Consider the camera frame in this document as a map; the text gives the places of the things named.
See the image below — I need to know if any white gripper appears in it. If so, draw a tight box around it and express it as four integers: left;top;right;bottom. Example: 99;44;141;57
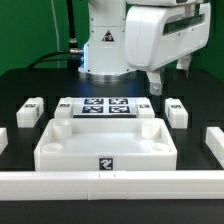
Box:
125;3;211;96

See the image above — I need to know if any white desk top tray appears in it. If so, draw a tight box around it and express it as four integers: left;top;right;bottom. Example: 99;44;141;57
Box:
34;118;177;171

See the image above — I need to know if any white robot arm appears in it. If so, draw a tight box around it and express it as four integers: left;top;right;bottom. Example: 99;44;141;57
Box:
79;0;211;95

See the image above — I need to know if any white right side block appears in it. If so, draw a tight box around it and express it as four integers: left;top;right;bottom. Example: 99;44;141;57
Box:
205;127;224;168

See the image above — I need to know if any white block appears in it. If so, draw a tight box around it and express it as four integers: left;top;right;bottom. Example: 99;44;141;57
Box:
0;128;8;155
205;127;224;168

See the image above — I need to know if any white front fence bar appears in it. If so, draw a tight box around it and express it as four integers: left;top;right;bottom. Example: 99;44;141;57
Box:
0;171;224;201

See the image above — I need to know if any white left side block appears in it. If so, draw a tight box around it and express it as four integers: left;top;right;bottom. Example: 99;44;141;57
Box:
0;128;8;155

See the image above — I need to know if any marker tag base plate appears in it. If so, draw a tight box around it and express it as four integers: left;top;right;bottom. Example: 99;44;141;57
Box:
73;97;137;118

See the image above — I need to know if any black thick cable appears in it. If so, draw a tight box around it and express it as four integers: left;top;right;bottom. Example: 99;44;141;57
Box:
27;0;85;70

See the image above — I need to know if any thin grey cable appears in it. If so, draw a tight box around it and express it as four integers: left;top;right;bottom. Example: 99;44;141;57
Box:
50;0;62;69

